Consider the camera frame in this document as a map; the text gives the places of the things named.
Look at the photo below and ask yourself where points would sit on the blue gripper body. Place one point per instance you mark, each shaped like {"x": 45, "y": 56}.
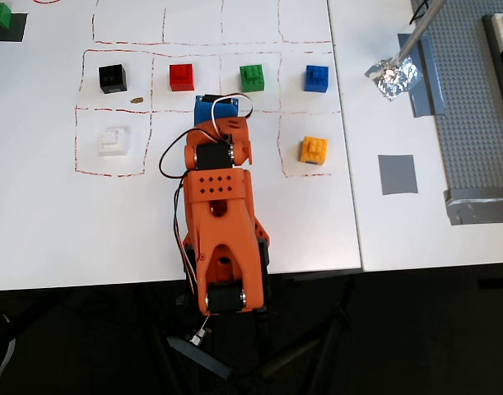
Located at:
{"x": 215, "y": 112}

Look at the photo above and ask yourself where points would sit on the red brick block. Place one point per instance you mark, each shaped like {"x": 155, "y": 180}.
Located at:
{"x": 181, "y": 78}

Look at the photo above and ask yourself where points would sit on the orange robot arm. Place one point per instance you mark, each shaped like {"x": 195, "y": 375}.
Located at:
{"x": 218, "y": 230}

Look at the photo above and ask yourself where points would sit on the small green brick block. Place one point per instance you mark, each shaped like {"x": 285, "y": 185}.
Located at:
{"x": 252, "y": 79}

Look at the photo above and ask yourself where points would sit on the white brick block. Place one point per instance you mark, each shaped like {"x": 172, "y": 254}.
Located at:
{"x": 113, "y": 142}

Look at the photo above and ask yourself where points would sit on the black brick block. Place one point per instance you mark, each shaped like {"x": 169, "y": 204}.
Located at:
{"x": 112, "y": 79}

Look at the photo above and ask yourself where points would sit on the yellow brick block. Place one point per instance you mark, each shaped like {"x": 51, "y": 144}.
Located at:
{"x": 313, "y": 151}

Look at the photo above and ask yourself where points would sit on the blue brick block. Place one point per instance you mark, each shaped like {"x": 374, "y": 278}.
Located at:
{"x": 316, "y": 79}

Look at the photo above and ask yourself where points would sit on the grey tape marker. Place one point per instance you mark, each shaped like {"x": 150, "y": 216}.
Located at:
{"x": 397, "y": 175}

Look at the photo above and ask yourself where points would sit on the crumpled aluminium foil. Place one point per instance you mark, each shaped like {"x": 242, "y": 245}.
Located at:
{"x": 393, "y": 82}

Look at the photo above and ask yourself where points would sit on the metal pole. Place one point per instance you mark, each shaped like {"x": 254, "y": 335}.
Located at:
{"x": 420, "y": 29}

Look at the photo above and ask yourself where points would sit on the grey studded baseplate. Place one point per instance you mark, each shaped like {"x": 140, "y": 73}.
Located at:
{"x": 461, "y": 123}

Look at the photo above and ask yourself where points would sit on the black tripod stand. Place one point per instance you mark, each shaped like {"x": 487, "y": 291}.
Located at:
{"x": 300, "y": 354}

